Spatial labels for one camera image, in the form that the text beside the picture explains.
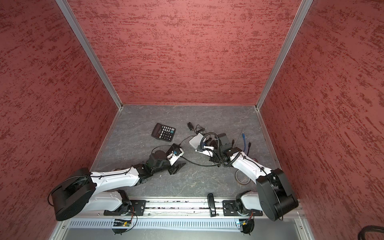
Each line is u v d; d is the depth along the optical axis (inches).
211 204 28.5
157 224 30.5
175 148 36.4
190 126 41.9
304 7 28.0
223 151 26.8
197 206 29.8
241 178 33.3
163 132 39.9
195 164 35.4
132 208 28.7
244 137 40.6
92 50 34.7
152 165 25.3
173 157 28.0
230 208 29.2
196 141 39.1
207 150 29.1
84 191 16.7
